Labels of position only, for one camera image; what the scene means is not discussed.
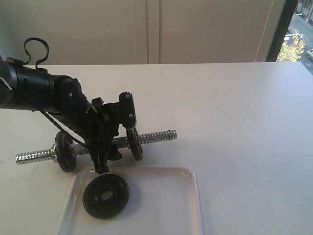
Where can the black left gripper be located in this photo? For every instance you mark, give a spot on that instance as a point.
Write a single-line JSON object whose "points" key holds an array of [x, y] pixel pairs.
{"points": [[94, 122]]}

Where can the chrome threaded dumbbell bar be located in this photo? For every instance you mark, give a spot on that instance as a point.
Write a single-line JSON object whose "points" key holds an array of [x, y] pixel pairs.
{"points": [[77, 149]]}

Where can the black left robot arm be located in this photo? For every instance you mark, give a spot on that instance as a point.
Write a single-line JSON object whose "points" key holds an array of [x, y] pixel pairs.
{"points": [[23, 88]]}

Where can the white rectangular tray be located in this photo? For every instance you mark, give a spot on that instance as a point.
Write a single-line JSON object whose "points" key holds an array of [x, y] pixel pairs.
{"points": [[163, 201]]}

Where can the black window frame post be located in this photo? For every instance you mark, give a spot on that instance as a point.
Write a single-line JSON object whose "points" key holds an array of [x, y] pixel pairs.
{"points": [[281, 29]]}

